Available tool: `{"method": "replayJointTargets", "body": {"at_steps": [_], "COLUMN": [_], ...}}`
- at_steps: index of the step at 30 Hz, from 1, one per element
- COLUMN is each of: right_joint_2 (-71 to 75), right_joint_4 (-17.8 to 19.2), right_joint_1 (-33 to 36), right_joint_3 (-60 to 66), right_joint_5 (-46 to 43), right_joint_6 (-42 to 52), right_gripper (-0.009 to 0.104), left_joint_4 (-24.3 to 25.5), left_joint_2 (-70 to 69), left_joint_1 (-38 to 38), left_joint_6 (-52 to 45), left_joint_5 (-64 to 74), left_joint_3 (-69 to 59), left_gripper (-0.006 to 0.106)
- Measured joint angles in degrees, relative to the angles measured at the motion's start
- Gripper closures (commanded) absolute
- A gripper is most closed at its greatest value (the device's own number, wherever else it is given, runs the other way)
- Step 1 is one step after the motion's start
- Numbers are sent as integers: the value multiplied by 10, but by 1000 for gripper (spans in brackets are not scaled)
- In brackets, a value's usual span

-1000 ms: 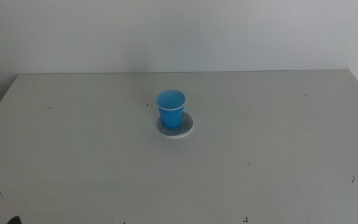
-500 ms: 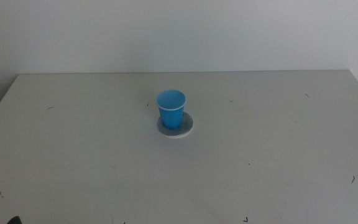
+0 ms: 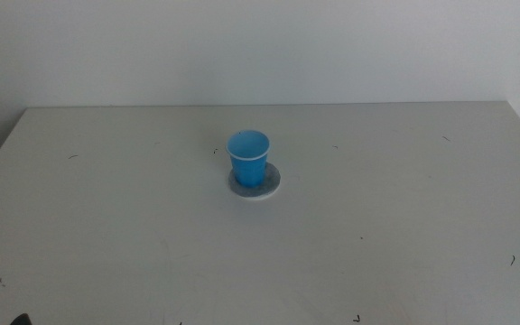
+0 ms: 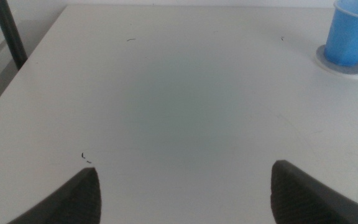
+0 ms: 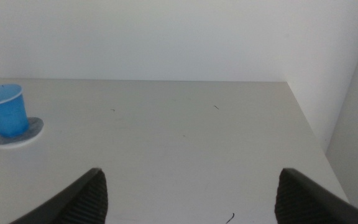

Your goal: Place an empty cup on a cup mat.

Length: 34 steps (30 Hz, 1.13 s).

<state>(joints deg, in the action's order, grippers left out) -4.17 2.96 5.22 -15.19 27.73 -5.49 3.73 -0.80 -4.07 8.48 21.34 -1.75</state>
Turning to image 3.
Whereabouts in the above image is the blue plastic cup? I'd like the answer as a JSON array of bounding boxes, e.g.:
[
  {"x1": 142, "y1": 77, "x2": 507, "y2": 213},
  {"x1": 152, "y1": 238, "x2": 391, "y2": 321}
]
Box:
[{"x1": 226, "y1": 129, "x2": 272, "y2": 189}]

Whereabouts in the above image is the round grey cup mat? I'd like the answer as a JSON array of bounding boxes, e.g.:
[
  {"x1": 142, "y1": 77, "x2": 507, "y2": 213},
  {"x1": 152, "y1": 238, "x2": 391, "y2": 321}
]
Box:
[{"x1": 227, "y1": 162, "x2": 283, "y2": 201}]

